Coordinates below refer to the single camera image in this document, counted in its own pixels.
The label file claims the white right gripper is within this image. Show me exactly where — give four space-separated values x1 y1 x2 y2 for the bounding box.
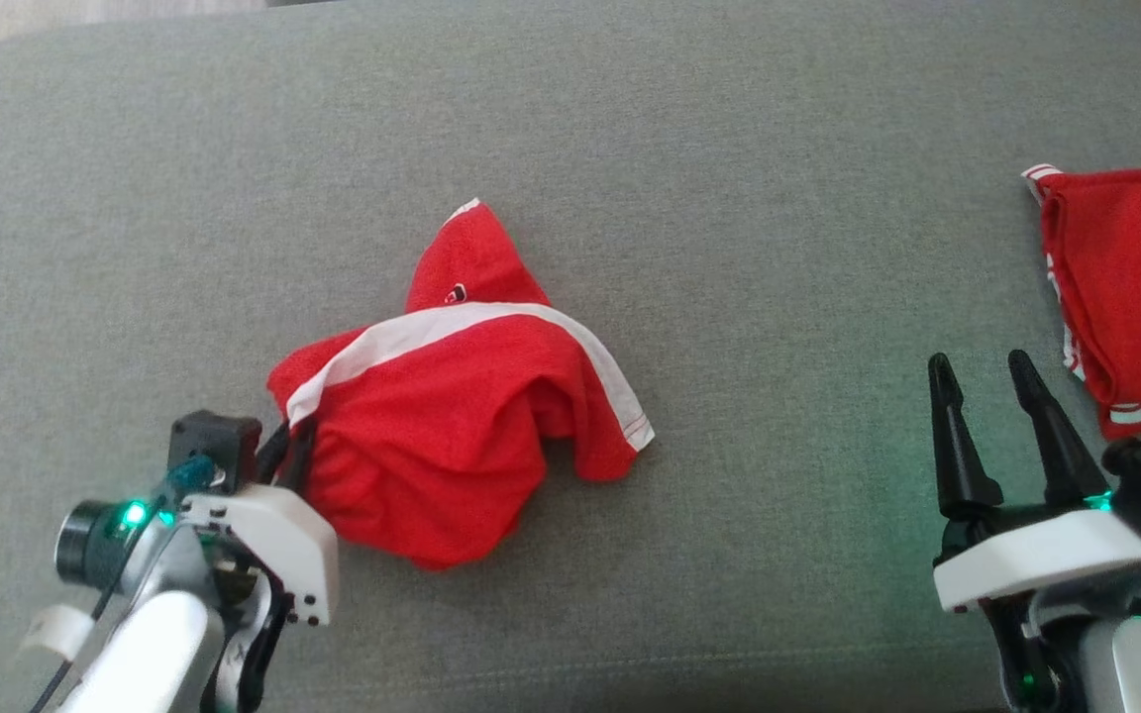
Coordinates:
927 349 1141 614

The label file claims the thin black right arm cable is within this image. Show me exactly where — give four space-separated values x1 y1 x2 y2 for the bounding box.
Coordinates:
981 592 1053 713

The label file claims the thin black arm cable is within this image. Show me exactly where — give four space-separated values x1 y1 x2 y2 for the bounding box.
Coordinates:
29 555 132 713
981 592 1053 713

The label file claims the red garment with white trim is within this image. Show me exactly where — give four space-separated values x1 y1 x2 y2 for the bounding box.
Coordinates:
1020 162 1141 443
265 197 657 573

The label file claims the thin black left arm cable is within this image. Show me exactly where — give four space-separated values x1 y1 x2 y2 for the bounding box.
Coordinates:
29 555 132 713

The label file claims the white cable label tag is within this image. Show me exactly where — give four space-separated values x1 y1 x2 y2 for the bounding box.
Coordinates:
20 603 97 663

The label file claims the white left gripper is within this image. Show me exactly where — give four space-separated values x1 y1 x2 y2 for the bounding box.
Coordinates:
178 420 342 628

